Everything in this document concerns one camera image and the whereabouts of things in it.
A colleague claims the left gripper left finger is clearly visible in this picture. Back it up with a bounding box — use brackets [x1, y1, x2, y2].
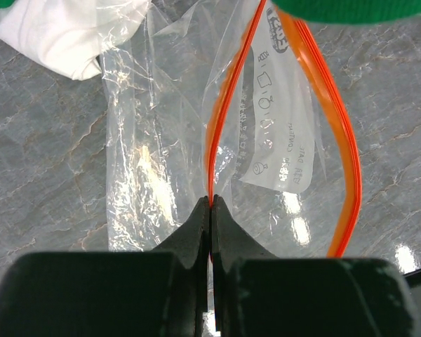
[153, 197, 211, 336]

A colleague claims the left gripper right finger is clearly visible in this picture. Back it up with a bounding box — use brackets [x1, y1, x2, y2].
[210, 195, 277, 336]

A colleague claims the clear orange zip bag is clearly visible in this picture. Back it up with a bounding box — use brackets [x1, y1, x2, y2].
[96, 1, 362, 258]

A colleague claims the white garment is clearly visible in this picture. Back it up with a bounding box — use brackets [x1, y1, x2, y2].
[0, 1, 150, 81]

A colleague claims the green t-shirt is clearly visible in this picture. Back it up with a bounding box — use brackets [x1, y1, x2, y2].
[0, 1, 421, 25]

